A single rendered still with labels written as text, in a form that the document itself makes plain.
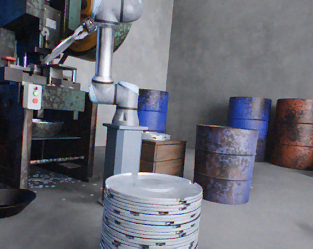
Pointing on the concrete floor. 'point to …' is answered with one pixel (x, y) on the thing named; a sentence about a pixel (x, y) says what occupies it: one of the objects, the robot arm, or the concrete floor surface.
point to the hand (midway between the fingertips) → (75, 37)
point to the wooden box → (162, 157)
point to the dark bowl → (9, 201)
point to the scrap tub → (225, 163)
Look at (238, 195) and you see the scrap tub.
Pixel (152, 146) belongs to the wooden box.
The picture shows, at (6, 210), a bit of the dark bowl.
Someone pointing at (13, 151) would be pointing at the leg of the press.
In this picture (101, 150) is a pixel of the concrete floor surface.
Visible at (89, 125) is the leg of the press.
